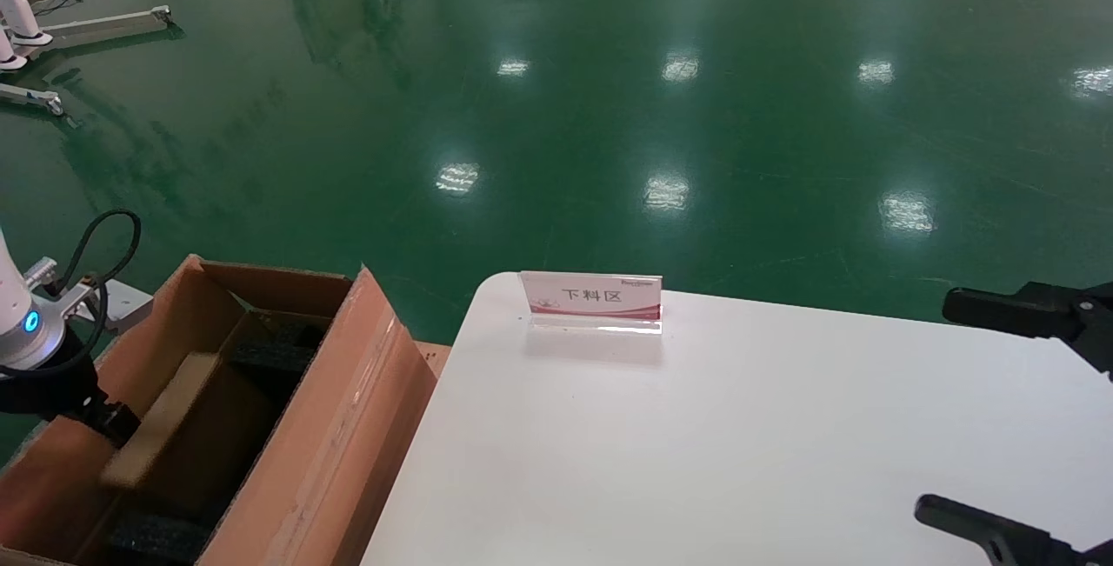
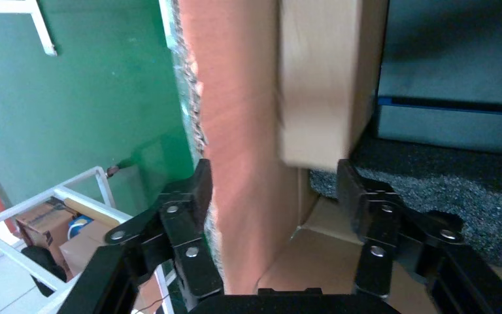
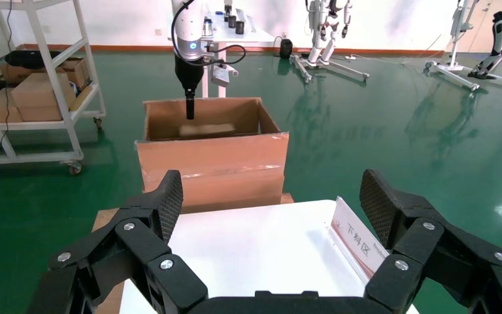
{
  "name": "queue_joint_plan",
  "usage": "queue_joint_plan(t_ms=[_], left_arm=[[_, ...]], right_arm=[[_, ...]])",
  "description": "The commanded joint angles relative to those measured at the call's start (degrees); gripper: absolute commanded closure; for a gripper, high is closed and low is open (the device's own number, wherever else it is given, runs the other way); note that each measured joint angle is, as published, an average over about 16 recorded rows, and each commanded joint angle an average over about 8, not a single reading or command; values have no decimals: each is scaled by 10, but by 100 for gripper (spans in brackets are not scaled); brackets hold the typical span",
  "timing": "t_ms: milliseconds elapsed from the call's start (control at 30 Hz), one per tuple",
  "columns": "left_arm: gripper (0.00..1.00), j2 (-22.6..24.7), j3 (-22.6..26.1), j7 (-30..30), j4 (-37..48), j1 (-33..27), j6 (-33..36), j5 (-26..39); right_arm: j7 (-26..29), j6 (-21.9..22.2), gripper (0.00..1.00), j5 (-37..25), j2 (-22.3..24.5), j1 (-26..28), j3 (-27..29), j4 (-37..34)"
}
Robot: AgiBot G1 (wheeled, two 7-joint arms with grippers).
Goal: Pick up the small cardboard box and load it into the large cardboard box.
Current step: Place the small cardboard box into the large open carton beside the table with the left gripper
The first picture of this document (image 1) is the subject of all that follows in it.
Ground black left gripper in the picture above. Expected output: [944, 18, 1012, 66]
[0, 347, 142, 451]

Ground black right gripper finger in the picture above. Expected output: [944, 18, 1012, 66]
[913, 494, 1113, 566]
[942, 281, 1113, 377]

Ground small cardboard box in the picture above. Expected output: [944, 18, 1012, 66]
[100, 351, 281, 516]

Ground large cardboard box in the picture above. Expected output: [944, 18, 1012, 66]
[0, 253, 440, 566]

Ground black foam block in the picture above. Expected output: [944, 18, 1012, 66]
[104, 509, 220, 565]
[230, 316, 333, 376]

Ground grey metal robot stand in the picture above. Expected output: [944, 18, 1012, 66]
[0, 5, 173, 117]

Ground acrylic sign holder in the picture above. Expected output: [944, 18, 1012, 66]
[519, 270, 664, 336]

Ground black cable with yellow tag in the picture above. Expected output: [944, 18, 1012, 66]
[0, 283, 111, 386]

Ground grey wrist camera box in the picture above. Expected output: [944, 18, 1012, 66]
[65, 277, 155, 336]

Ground thick black cable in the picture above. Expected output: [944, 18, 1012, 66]
[52, 208, 143, 306]

